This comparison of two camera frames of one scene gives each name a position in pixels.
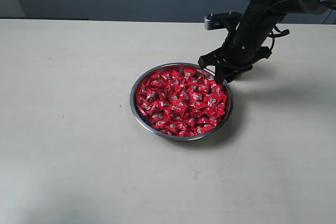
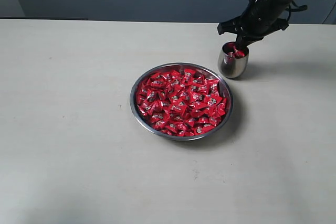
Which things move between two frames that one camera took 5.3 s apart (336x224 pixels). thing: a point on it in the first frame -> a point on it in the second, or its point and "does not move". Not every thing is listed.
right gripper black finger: (221, 58) -> (231, 27)
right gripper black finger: (228, 72) -> (243, 41)
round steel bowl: (181, 102) does not move
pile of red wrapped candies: (181, 102) does not move
